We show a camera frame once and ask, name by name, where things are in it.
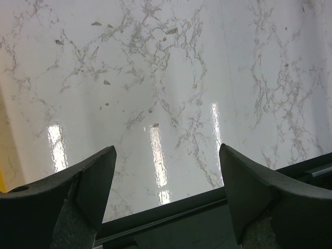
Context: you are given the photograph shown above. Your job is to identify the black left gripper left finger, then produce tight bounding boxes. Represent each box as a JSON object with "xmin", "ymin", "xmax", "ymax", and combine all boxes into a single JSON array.
[{"xmin": 1, "ymin": 146, "xmax": 116, "ymax": 248}]

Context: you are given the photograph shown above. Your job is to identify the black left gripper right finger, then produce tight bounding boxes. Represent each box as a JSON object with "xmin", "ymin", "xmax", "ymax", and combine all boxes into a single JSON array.
[{"xmin": 219, "ymin": 144, "xmax": 331, "ymax": 248}]

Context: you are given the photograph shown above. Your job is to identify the yellow plastic tray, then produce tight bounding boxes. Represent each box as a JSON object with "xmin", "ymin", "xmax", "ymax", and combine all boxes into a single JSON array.
[{"xmin": 0, "ymin": 146, "xmax": 6, "ymax": 192}]

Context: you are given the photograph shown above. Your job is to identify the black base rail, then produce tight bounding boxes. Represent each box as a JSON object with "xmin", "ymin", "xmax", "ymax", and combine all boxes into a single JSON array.
[{"xmin": 93, "ymin": 153, "xmax": 332, "ymax": 249}]

